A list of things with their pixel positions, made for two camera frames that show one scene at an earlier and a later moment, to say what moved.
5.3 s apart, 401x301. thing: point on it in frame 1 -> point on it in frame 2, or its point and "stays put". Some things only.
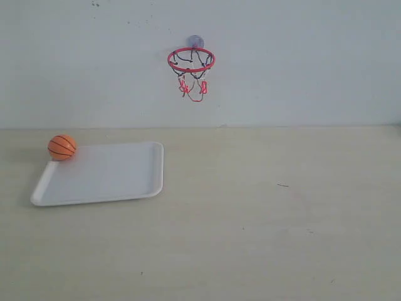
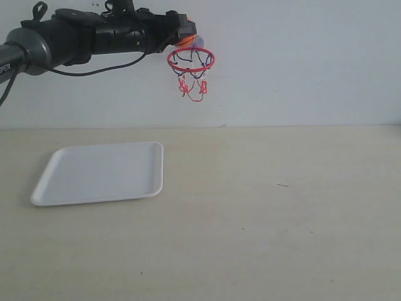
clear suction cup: (195, 41) stays put
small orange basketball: (61, 147) -> (187, 40)
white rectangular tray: (103, 173) stays put
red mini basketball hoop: (190, 64) stays put
